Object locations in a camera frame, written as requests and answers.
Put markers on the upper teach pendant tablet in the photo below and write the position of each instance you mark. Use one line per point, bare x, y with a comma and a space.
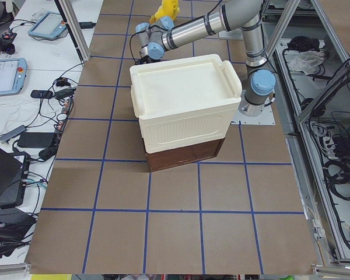
50, 27

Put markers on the yellow object behind gripper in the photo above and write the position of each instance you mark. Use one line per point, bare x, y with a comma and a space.
168, 8

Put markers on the black phone-like device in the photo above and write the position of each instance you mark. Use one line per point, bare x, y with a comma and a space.
41, 94

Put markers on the aluminium frame post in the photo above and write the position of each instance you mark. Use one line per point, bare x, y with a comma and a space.
68, 15

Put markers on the cream plastic storage box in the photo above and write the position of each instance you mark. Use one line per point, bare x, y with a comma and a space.
184, 102

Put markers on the grey usb hub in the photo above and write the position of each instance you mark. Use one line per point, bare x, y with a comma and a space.
13, 133

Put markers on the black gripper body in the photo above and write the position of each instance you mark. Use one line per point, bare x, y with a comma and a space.
146, 60

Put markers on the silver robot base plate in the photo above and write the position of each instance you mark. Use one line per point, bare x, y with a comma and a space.
266, 117

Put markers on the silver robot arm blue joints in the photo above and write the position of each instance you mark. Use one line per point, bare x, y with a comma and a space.
242, 19

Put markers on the black power brick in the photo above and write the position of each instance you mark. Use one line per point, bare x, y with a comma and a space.
36, 139

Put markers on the teach pendant tablet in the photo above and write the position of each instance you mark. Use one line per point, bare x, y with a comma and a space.
50, 27
12, 75

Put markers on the lower teach pendant tablet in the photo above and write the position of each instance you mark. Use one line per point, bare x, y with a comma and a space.
12, 75

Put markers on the black laptop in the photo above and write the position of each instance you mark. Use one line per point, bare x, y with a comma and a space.
14, 169

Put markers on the white crumpled cloth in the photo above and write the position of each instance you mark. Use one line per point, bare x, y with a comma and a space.
307, 62

